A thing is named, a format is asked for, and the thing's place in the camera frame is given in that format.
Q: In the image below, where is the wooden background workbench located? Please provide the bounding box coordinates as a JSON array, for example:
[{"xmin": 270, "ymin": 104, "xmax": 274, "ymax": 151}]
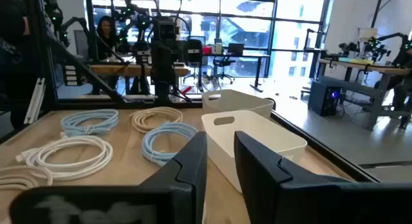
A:
[{"xmin": 89, "ymin": 63, "xmax": 191, "ymax": 77}]

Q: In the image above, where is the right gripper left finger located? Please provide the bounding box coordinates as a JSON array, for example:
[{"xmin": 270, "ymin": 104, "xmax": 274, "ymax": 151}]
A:
[{"xmin": 9, "ymin": 131, "xmax": 209, "ymax": 224}]

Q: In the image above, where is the white plastic bin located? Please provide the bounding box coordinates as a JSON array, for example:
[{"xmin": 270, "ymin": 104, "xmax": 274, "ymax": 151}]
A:
[{"xmin": 201, "ymin": 109, "xmax": 308, "ymax": 194}]

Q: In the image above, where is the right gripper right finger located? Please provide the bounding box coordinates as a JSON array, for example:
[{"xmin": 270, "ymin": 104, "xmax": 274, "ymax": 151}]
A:
[{"xmin": 234, "ymin": 131, "xmax": 412, "ymax": 224}]

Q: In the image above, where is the grey monitor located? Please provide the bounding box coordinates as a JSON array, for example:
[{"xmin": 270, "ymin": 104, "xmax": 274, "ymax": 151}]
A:
[{"xmin": 73, "ymin": 30, "xmax": 89, "ymax": 59}]

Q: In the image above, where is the light blue cable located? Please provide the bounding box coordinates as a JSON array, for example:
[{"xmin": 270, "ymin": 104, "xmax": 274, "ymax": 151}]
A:
[
  {"xmin": 60, "ymin": 108, "xmax": 120, "ymax": 138},
  {"xmin": 141, "ymin": 122, "xmax": 199, "ymax": 167}
]

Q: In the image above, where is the black computer tower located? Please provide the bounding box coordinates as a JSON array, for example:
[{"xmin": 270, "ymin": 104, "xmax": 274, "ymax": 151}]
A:
[{"xmin": 307, "ymin": 79, "xmax": 342, "ymax": 117}]

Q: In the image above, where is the white cable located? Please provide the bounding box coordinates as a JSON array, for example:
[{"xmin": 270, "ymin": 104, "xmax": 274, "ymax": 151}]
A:
[
  {"xmin": 0, "ymin": 165, "xmax": 54, "ymax": 191},
  {"xmin": 15, "ymin": 135, "xmax": 114, "ymax": 182}
]

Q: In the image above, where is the translucent plastic bin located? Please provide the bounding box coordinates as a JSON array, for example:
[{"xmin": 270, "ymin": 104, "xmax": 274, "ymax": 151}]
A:
[{"xmin": 201, "ymin": 89, "xmax": 275, "ymax": 120}]

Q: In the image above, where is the person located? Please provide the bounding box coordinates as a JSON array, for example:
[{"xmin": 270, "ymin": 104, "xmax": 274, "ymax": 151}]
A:
[
  {"xmin": 0, "ymin": 0, "xmax": 42, "ymax": 131},
  {"xmin": 95, "ymin": 15, "xmax": 118, "ymax": 61}
]

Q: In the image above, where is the beige cable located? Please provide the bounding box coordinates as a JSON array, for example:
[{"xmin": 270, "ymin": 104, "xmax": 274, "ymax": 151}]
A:
[{"xmin": 129, "ymin": 106, "xmax": 183, "ymax": 135}]

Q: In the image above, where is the black office chair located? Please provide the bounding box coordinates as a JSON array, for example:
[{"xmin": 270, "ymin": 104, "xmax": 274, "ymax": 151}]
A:
[
  {"xmin": 182, "ymin": 39, "xmax": 207, "ymax": 86},
  {"xmin": 212, "ymin": 55, "xmax": 236, "ymax": 86}
]

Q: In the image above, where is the white aluminium rail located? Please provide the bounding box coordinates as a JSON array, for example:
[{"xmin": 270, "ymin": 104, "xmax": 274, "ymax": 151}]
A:
[{"xmin": 24, "ymin": 77, "xmax": 46, "ymax": 125}]

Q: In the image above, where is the grey-legged wooden workbench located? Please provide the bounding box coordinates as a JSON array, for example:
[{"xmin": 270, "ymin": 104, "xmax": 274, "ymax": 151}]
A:
[{"xmin": 317, "ymin": 58, "xmax": 412, "ymax": 131}]

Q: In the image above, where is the yellow-green pad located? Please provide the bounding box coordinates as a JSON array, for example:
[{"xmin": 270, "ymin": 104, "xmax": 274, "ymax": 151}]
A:
[{"xmin": 337, "ymin": 57, "xmax": 374, "ymax": 66}]

